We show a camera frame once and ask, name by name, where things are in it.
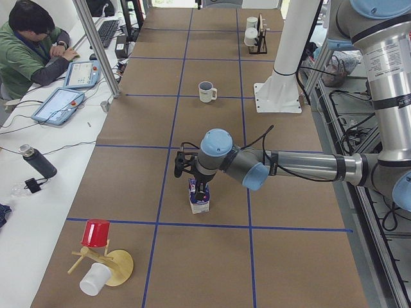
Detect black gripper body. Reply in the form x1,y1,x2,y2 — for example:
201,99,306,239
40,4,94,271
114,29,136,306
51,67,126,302
194,173,214,193

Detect blue white milk carton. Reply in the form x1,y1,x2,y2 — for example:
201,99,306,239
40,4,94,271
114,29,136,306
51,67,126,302
188,178,210,214

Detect white ribbed mug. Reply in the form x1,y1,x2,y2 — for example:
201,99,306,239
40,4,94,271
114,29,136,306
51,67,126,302
198,81,217,103

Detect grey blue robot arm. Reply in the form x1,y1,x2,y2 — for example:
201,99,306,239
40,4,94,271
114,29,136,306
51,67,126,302
174,1,410,210

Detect wooden cup tree stand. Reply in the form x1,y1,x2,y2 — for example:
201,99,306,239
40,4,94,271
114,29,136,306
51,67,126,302
67,239,134,287

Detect red plastic cup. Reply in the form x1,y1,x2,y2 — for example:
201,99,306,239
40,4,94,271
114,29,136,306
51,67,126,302
81,219,110,248

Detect white plastic cup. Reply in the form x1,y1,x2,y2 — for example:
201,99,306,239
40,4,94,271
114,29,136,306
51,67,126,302
79,262,112,296

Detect white cup on rack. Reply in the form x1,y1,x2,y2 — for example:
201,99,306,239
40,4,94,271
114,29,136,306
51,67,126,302
243,27,258,47

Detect far blue teach pendant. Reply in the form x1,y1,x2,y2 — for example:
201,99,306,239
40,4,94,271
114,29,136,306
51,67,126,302
63,60,100,89

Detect blue teach pendant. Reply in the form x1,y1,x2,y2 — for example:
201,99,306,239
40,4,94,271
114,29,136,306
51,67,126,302
31,87,85,126
63,60,100,89

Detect near blue teach pendant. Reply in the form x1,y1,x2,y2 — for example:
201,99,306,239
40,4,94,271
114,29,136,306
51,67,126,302
31,87,85,126

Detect small black adapter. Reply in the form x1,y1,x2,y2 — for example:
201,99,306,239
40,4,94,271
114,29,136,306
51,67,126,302
24,178,41,194

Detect dark grey water bottle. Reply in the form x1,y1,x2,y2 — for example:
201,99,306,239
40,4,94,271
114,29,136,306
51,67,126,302
19,144,57,178

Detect black keyboard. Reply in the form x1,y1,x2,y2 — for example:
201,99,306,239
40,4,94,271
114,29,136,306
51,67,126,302
98,20,119,49

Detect person in green shirt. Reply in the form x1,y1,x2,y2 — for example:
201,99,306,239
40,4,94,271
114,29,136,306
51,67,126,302
1,1,79,99

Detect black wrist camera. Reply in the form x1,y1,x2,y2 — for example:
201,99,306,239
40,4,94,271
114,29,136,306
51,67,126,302
174,151,193,178

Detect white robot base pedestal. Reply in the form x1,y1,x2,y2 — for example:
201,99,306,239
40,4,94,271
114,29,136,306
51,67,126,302
254,0,322,114

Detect black wire cup rack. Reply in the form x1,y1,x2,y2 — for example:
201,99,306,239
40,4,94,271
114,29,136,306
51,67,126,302
247,13,268,55

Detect grey aluminium post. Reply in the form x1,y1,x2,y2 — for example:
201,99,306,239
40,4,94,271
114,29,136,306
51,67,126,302
73,0,120,98

